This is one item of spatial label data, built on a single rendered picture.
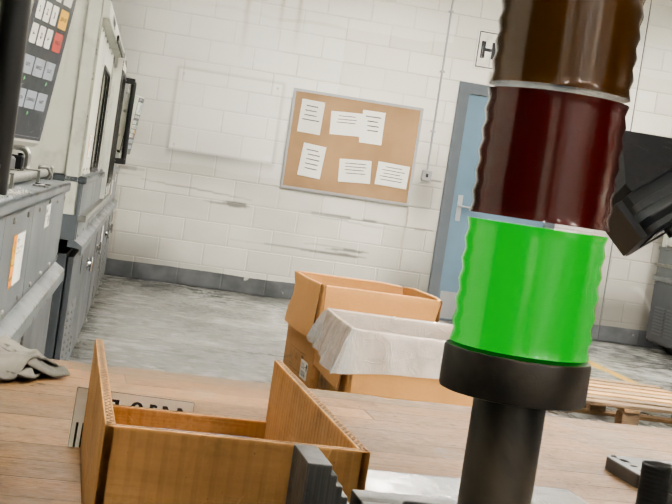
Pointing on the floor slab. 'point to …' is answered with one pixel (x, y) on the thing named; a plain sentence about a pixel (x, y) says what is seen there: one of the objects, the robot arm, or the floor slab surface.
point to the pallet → (627, 401)
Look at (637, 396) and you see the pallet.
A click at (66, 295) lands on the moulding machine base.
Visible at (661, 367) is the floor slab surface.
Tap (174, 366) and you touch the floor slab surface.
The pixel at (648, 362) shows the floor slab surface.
